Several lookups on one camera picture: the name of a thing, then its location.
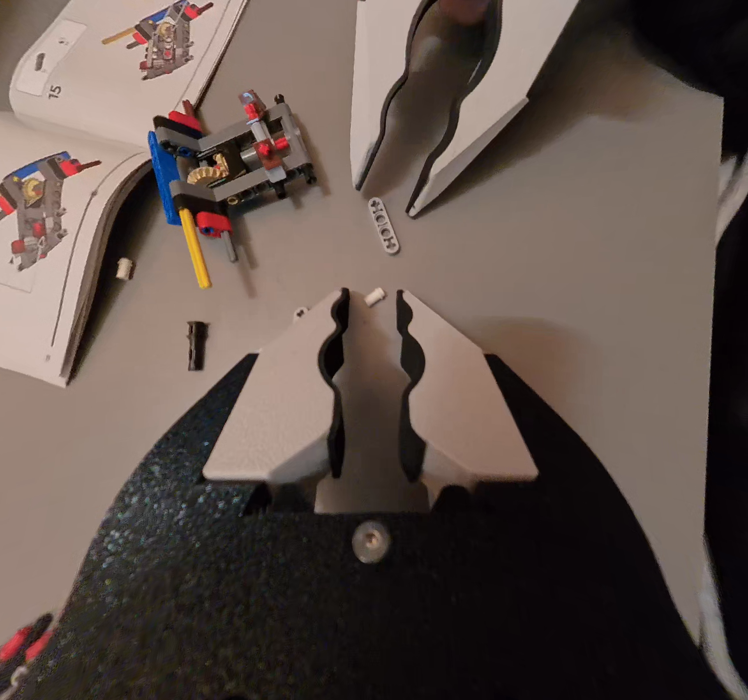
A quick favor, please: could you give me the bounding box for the open instruction booklet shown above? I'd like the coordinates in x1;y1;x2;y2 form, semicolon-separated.
0;0;264;388

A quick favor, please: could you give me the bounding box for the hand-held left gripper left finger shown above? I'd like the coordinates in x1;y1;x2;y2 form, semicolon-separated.
202;288;351;500

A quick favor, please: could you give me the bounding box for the lego chassis assembly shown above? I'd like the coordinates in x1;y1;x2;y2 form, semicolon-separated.
147;91;321;291

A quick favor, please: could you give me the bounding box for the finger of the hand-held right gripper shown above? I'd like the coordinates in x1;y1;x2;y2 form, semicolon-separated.
406;0;606;219
349;0;466;192

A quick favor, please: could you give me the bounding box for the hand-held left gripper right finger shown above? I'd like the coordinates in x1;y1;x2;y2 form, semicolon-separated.
396;289;540;507

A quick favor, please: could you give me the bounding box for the pile of loose lego pieces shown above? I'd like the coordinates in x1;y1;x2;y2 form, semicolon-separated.
0;612;59;690

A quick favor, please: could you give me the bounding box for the person's right forearm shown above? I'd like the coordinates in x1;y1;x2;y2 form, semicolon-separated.
628;0;748;160

